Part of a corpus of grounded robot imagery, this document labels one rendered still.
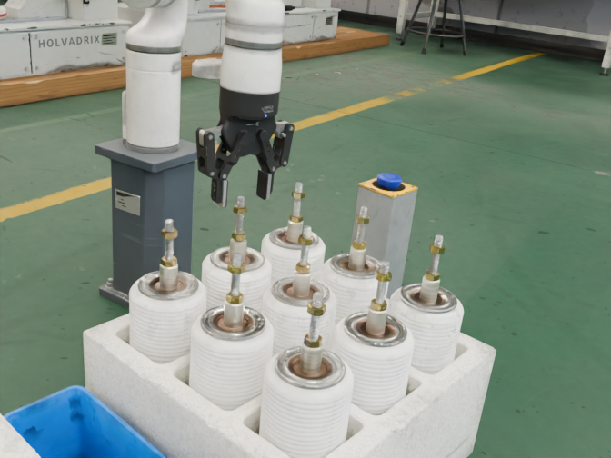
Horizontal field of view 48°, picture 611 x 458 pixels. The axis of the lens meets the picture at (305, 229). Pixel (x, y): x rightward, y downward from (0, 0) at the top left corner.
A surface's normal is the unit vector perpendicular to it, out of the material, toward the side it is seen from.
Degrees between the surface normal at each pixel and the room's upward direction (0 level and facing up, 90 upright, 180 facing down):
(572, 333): 0
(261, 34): 90
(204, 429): 90
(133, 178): 94
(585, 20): 90
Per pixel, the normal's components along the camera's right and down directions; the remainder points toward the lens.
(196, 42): 0.84, 0.28
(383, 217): -0.65, 0.24
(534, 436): 0.09, -0.92
